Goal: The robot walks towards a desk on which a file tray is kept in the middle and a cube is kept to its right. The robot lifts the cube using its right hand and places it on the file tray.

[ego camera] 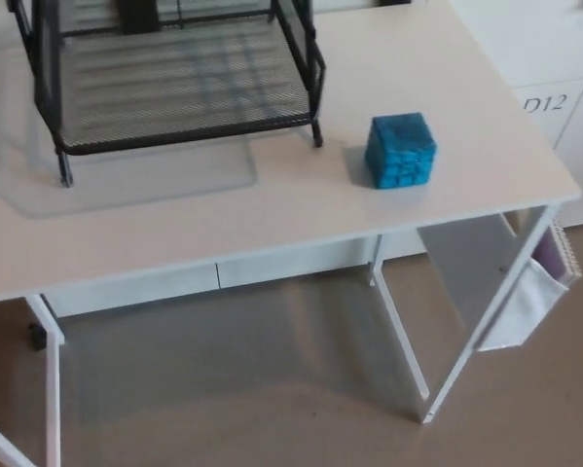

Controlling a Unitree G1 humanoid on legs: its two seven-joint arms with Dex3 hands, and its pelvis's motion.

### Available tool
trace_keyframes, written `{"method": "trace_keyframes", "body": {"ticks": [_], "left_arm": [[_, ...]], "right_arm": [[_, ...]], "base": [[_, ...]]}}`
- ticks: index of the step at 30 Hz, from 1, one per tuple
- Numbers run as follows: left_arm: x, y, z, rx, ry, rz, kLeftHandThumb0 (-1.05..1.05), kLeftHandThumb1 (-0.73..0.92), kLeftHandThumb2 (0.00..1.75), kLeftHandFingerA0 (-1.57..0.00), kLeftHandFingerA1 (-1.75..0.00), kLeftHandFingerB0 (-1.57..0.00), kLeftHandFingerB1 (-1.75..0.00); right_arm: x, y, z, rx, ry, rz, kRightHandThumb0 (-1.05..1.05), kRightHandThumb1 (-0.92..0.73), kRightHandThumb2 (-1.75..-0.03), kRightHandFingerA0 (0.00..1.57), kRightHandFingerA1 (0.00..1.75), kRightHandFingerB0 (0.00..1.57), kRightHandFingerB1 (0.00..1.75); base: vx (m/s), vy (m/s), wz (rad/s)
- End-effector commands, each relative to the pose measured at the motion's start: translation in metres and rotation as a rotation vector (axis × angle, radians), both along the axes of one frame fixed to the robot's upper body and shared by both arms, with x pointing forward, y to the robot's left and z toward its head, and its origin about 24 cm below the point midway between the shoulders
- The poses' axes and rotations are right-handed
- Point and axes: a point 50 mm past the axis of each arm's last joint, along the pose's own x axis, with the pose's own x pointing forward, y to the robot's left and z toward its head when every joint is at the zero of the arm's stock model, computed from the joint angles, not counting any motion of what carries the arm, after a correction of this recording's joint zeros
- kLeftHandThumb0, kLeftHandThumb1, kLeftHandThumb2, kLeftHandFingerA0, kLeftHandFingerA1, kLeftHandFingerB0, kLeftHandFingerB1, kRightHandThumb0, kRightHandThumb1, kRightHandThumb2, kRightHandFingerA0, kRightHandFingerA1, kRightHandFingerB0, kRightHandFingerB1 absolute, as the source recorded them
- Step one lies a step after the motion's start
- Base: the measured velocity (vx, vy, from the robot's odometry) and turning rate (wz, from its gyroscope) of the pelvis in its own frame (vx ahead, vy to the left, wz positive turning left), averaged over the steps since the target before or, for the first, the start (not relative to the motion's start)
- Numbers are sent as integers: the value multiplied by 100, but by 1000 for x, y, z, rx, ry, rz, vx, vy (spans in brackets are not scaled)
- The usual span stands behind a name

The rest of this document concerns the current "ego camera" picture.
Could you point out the blue cube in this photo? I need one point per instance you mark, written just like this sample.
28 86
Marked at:
399 151

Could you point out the black desk clip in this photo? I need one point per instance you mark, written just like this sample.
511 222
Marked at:
37 335

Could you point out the white fabric side pocket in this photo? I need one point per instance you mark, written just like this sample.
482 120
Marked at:
520 311

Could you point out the purple folder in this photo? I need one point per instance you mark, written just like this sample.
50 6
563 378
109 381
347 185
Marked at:
548 253

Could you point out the spiral-bound notebook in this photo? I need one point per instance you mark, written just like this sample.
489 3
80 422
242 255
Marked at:
566 258

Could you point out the white desk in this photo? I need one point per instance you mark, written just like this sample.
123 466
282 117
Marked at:
281 214

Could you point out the black mesh file tray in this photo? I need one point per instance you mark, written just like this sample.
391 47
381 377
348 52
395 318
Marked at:
174 87

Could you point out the white locker cabinet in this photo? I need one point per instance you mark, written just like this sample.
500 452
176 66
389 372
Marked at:
539 97

